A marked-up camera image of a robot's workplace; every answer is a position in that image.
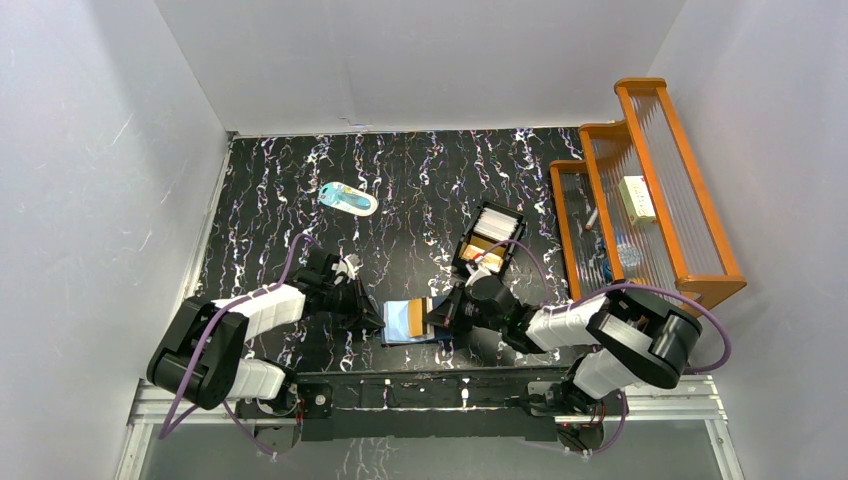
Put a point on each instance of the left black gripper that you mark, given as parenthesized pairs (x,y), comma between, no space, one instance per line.
(354,299)

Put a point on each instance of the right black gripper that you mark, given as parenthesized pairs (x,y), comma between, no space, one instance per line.
(444,314)

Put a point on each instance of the blue leather card holder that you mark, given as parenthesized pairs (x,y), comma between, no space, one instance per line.
(404,322)

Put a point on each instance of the gold credit card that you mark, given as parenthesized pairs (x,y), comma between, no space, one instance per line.
(417,310)

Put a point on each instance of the black card box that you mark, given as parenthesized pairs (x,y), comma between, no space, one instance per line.
(459,266)

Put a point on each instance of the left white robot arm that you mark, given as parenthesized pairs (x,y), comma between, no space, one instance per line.
(200,357)

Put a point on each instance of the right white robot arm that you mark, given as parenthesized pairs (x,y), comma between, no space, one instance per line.
(639,335)

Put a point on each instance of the gold cards in box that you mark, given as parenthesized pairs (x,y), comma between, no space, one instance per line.
(493,260)

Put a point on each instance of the white cards stack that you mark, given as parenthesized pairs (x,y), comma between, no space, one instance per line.
(495,225)

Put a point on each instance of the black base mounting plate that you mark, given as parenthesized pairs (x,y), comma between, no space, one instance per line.
(476,402)

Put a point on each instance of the teal oval blister pack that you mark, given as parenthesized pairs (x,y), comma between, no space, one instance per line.
(347,199)

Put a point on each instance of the small stick on rack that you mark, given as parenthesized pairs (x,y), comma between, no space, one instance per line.
(592,219)

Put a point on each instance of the blue items on rack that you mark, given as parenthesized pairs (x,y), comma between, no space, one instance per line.
(629,254)

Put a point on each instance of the orange wooden tiered rack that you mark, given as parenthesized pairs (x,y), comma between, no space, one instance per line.
(687,250)

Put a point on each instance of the white box on rack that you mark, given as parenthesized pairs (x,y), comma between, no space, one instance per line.
(637,200)

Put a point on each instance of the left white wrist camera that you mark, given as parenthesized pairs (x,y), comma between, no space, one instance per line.
(347,268)

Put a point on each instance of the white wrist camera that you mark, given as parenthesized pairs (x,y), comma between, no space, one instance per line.
(347,268)
(476,272)

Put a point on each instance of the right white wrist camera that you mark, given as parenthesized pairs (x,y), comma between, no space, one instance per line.
(476,272)

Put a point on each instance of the aluminium frame rail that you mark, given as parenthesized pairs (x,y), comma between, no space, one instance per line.
(696,398)

